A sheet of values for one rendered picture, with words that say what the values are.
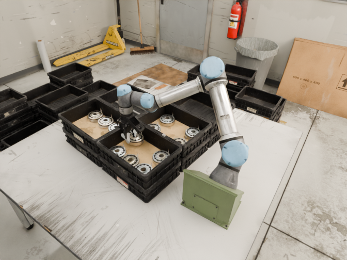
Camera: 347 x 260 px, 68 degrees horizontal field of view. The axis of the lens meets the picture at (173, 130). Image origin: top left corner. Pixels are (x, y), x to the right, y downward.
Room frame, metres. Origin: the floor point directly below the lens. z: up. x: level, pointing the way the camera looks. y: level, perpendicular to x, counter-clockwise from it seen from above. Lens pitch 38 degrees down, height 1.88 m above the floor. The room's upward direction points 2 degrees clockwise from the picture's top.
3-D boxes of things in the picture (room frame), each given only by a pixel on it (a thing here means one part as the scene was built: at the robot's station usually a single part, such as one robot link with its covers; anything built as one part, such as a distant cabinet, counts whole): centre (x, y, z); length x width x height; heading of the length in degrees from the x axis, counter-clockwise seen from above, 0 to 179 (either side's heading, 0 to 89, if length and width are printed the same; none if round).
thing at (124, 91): (1.18, 0.26, 1.17); 0.09 x 0.08 x 0.11; 73
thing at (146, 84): (2.22, 0.30, 0.71); 0.22 x 0.19 x 0.01; 57
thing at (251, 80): (2.80, -0.73, 0.37); 0.42 x 0.34 x 0.46; 57
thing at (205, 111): (1.54, -0.19, 0.87); 0.40 x 0.30 x 0.11; 51
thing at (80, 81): (2.67, 1.20, 0.37); 0.40 x 0.30 x 0.45; 147
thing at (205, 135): (1.31, 0.00, 0.87); 0.40 x 0.30 x 0.11; 51
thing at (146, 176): (1.07, 0.19, 0.92); 0.40 x 0.30 x 0.02; 51
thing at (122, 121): (1.19, 0.27, 1.02); 0.09 x 0.08 x 0.12; 55
